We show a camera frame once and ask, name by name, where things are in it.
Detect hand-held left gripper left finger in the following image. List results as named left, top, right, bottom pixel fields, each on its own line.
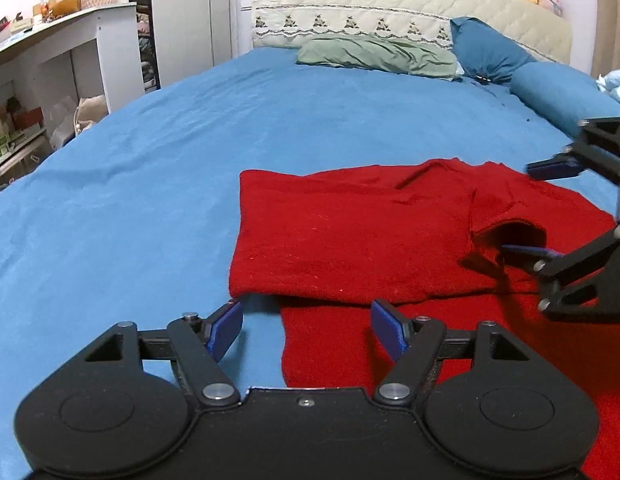
left=85, top=301, right=244, bottom=409

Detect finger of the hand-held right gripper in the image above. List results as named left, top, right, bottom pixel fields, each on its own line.
left=500, top=224, right=620, bottom=322
left=526, top=116, right=620, bottom=196

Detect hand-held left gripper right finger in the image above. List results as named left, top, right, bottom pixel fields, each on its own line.
left=371, top=300, right=531, bottom=409

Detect red knit sweater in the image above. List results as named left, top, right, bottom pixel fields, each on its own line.
left=229, top=157, right=620, bottom=480

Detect pile of clothes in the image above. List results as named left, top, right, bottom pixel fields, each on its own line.
left=135, top=4, right=160, bottom=94

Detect blue bolster pillow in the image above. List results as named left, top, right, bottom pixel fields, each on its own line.
left=510, top=62, right=620, bottom=138

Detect dark blue pillow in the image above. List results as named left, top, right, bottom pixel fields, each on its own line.
left=450, top=16, right=541, bottom=86

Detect blue bed sheet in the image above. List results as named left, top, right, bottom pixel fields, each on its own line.
left=0, top=47, right=620, bottom=480

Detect green pillow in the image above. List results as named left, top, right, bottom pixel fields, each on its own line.
left=296, top=34, right=458, bottom=81

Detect beige cloth bag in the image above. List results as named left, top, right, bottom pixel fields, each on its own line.
left=72, top=95, right=109, bottom=136

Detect clear plastic bag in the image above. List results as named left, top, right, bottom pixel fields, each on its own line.
left=46, top=95, right=79, bottom=151

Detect red box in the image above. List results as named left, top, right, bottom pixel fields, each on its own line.
left=12, top=107, right=44, bottom=131

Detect grey wardrobe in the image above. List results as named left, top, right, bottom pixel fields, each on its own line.
left=150, top=0, right=237, bottom=89

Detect white desk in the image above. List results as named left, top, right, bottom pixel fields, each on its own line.
left=0, top=2, right=146, bottom=196

